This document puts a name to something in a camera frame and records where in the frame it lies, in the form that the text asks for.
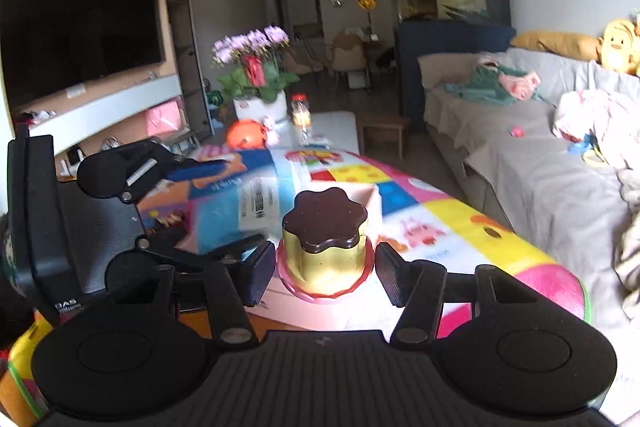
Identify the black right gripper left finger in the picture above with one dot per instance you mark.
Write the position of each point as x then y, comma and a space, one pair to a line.
233, 285

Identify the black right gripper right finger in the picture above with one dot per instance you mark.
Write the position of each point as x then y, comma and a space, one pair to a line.
417, 287

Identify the blue tissue pack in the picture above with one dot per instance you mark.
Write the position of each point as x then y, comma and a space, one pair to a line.
235, 209

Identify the gold jar brown lid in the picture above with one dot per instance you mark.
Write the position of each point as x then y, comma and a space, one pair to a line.
325, 244

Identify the pink cardboard gift box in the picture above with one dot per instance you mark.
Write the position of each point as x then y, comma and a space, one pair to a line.
399, 214

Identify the colourful cartoon play mat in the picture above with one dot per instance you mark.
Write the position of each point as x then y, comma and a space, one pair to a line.
473, 239

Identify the orange round toy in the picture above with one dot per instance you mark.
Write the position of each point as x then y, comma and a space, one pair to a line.
246, 134

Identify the pink paper bag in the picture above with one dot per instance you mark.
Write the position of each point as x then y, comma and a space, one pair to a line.
163, 119

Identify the white tv cabinet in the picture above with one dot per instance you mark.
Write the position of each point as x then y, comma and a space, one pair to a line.
115, 105

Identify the small wooden stool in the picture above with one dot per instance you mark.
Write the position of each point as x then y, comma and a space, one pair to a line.
376, 128

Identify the grey covered sofa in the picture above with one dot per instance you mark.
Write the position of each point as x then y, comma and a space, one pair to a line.
559, 195

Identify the candy jar red lid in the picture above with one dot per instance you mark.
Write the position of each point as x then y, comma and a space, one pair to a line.
301, 118

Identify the pink orchid flower pot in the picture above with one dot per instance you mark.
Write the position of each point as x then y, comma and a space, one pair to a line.
254, 81

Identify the green and pink clothes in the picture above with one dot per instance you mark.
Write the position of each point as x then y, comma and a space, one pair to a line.
495, 84

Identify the black television screen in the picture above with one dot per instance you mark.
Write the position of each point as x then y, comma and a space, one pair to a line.
51, 45

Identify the beige dining chair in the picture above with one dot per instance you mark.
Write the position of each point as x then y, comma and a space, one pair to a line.
349, 56

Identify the white patterned blanket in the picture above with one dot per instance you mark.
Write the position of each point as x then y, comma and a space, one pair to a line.
611, 119

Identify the yellow cushion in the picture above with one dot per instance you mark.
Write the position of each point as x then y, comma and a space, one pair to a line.
568, 44

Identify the yellow duck plush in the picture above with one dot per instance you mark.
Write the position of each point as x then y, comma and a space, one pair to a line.
618, 48

